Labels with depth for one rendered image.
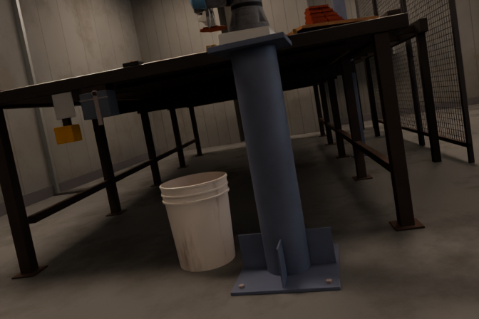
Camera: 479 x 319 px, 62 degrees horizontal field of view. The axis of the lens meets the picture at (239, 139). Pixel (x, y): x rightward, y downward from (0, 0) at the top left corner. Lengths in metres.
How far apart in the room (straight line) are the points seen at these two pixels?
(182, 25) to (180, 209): 5.82
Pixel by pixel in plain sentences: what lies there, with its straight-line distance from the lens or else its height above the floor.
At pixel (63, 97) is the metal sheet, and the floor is 0.83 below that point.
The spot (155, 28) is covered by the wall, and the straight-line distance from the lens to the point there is 7.46.
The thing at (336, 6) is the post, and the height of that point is 1.37.
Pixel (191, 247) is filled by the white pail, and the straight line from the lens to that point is 1.72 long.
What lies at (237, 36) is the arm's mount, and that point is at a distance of 1.43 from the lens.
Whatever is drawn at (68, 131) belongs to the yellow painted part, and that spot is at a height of 0.67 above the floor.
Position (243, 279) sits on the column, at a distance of 1.58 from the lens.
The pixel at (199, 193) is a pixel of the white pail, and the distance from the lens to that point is 1.63.
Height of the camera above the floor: 0.66
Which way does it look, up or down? 5 degrees down
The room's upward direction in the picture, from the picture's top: 10 degrees counter-clockwise
